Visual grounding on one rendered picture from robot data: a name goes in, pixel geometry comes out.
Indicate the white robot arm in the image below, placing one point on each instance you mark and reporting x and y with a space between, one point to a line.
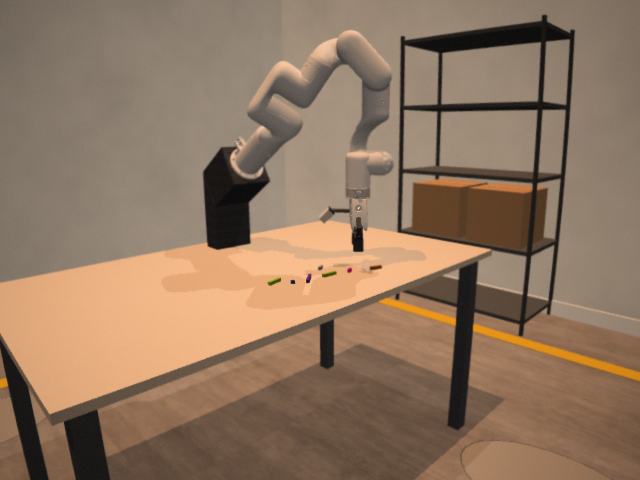
301 88

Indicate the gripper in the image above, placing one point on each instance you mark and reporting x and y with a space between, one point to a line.
358 214

